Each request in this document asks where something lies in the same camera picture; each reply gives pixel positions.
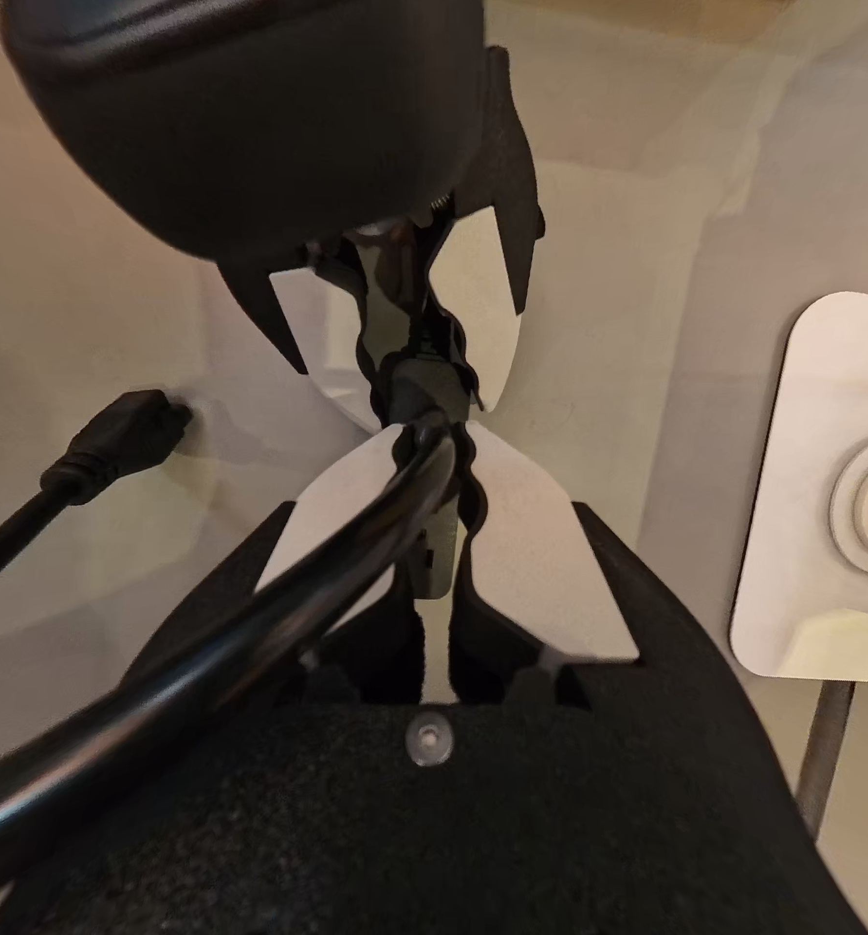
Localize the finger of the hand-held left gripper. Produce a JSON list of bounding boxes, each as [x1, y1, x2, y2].
[[268, 263, 387, 432], [423, 206, 524, 423]]

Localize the grey desk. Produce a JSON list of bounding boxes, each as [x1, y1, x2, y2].
[[0, 0, 868, 935]]

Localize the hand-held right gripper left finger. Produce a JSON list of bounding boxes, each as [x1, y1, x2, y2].
[[253, 428, 427, 706]]

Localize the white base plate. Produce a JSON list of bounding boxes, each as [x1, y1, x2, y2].
[[729, 291, 868, 685]]

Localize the black power strip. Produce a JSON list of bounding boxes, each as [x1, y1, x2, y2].
[[375, 349, 479, 601]]

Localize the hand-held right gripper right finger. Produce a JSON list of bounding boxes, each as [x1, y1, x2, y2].
[[450, 422, 641, 706]]

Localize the grey metal rod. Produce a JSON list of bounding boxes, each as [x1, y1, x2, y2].
[[794, 679, 856, 841]]

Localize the black three-prong power cord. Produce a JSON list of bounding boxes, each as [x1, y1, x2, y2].
[[0, 389, 458, 888]]

